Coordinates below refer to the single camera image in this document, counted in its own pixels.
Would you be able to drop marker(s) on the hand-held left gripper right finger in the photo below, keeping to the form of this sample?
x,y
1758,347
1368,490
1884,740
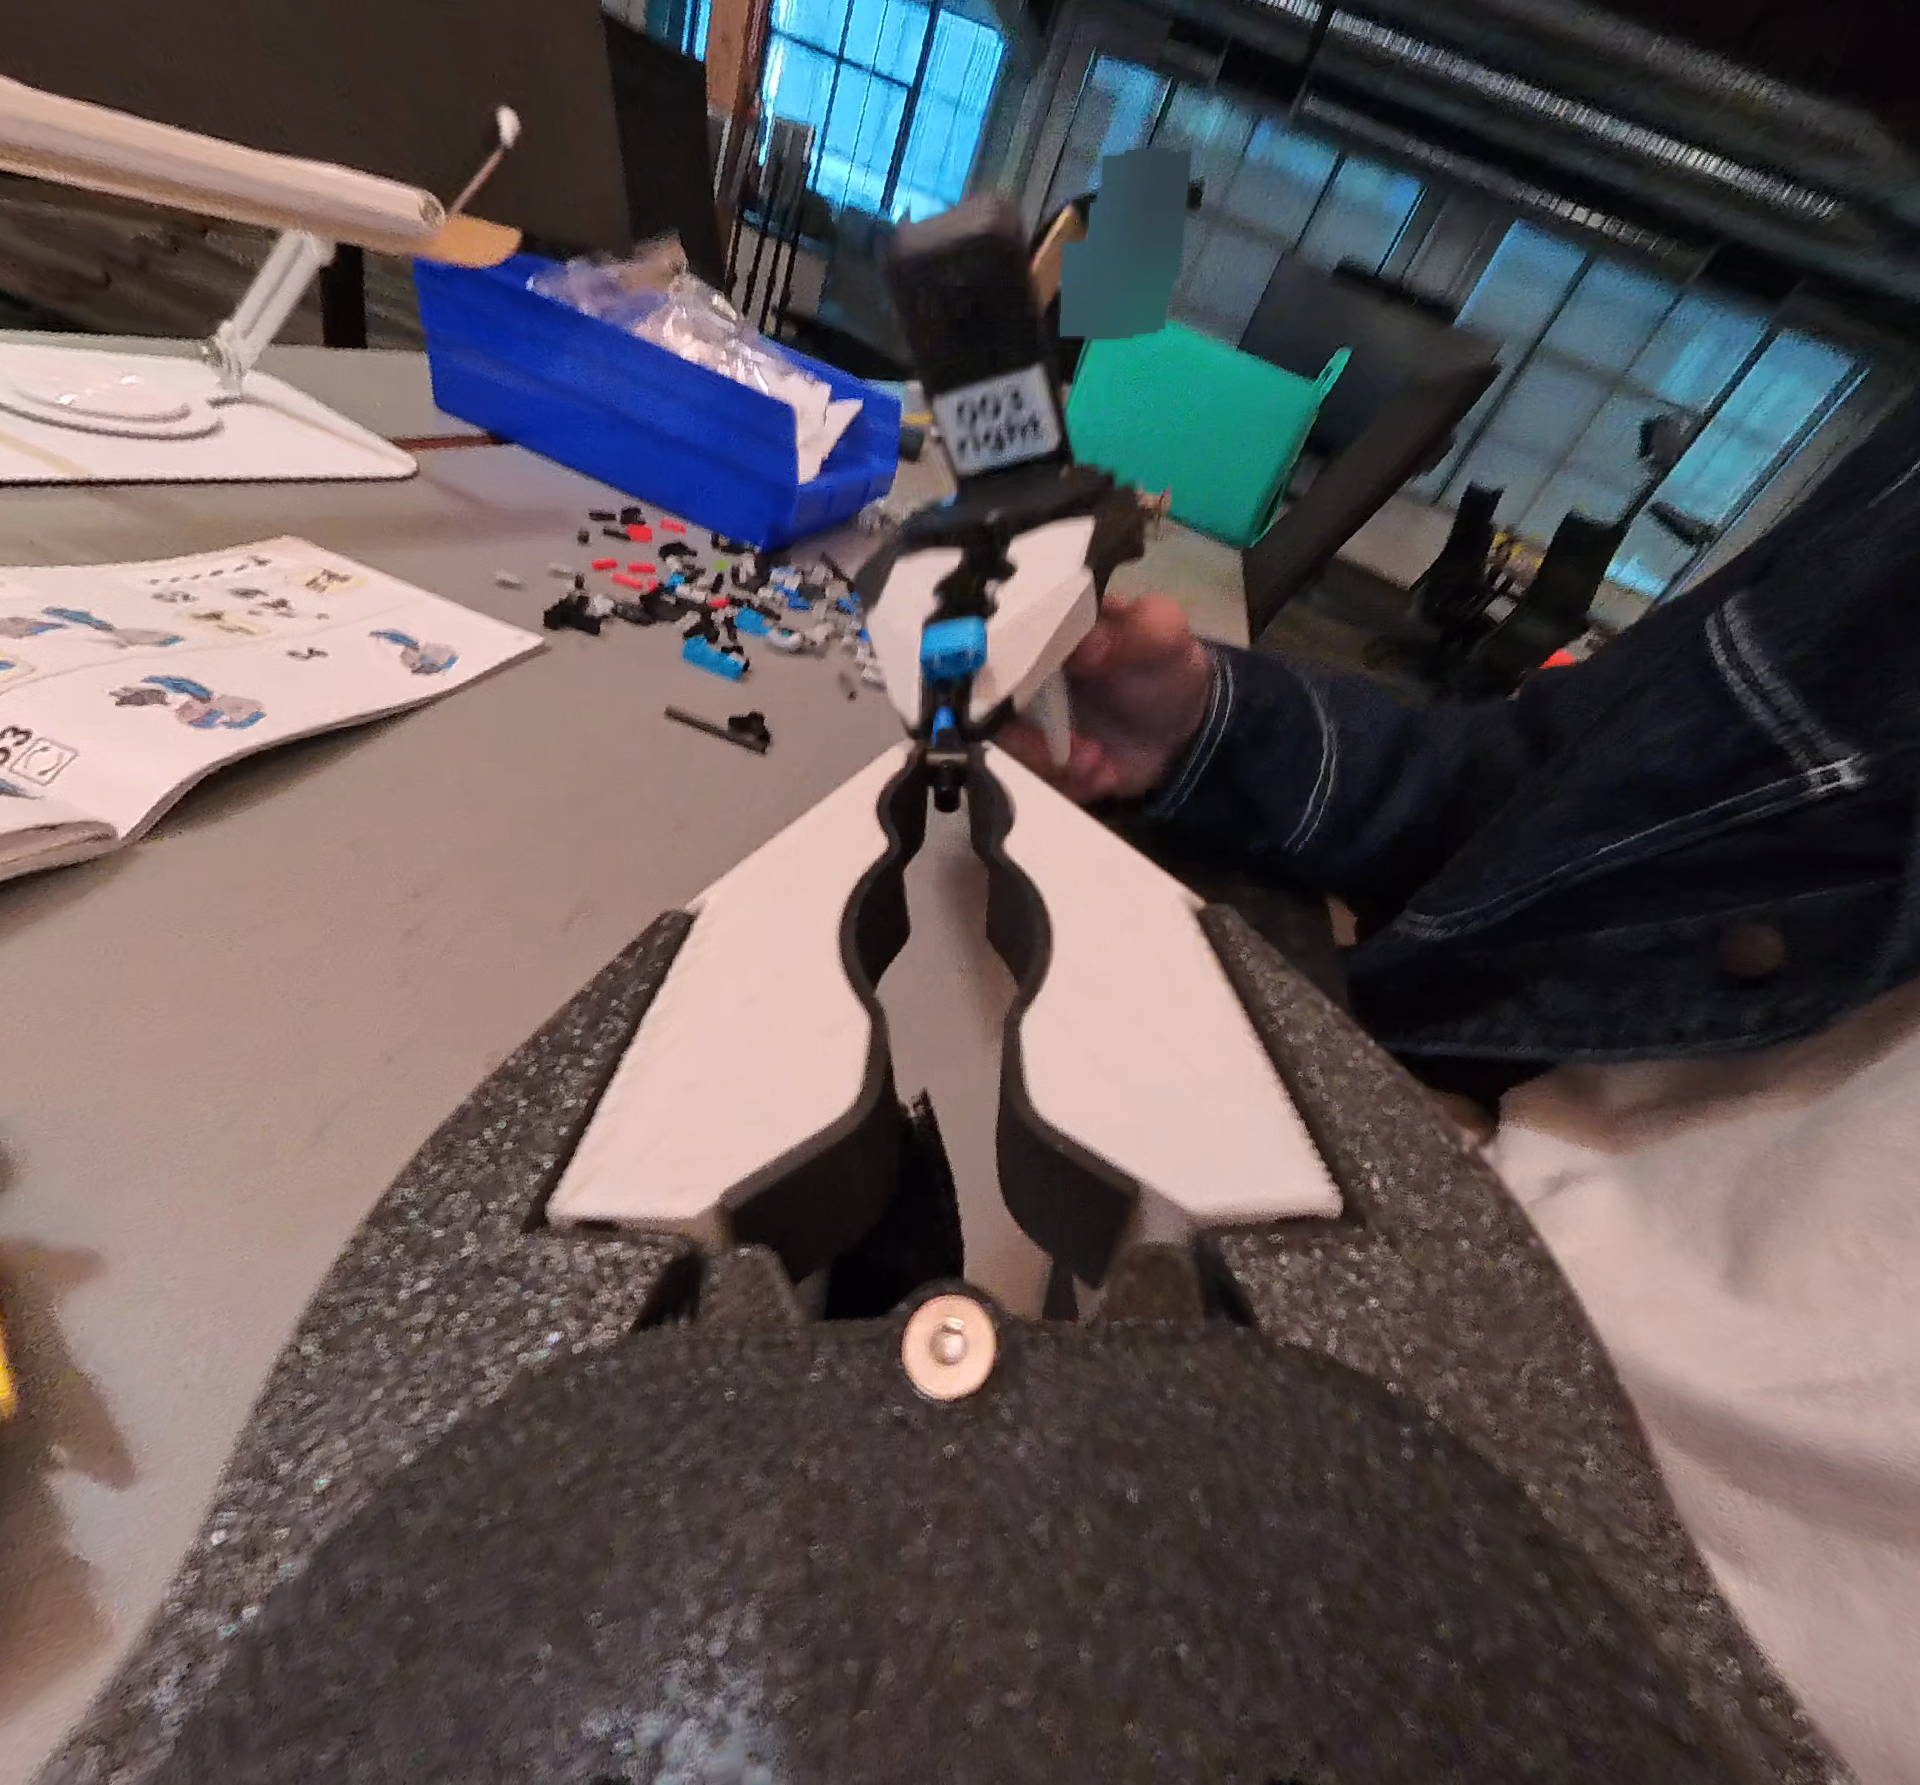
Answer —
x,y
1154,1035

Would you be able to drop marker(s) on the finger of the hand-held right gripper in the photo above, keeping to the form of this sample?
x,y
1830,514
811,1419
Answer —
x,y
1042,623
906,629

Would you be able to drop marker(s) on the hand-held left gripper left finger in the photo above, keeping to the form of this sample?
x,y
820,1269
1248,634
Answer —
x,y
720,1035

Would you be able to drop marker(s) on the small black brick pin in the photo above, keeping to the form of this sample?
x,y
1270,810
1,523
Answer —
x,y
945,772

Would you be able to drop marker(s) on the person's right forearm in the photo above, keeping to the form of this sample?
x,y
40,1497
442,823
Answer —
x,y
1575,826

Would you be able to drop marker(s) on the grey desk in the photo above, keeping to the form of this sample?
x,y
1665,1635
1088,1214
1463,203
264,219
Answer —
x,y
374,945

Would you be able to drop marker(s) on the person's right hand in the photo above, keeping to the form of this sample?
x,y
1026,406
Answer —
x,y
1148,689

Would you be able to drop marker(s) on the light blue brick connector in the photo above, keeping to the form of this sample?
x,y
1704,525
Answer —
x,y
712,660

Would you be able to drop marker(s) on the pile of small brick pieces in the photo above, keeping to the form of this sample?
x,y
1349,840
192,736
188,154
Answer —
x,y
705,600

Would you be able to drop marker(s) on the black brick axle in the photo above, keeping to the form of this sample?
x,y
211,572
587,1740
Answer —
x,y
720,727

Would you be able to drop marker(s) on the teal board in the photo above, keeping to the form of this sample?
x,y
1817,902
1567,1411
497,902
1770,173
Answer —
x,y
1184,433

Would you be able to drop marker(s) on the clear plastic bag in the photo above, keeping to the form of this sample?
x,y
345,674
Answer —
x,y
705,331

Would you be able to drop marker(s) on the large paned window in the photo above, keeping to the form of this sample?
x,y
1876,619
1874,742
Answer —
x,y
870,59

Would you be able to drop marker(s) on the blue storage bin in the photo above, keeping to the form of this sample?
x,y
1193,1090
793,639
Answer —
x,y
630,420

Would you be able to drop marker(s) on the black office chair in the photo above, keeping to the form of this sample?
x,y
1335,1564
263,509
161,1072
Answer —
x,y
1447,585
1558,600

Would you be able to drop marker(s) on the tan wooden board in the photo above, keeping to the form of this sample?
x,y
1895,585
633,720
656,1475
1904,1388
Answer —
x,y
471,241

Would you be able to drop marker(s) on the open instruction booklet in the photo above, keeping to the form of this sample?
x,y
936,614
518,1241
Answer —
x,y
224,674

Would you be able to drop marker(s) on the white shirt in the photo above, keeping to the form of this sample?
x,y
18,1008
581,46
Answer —
x,y
1725,1364

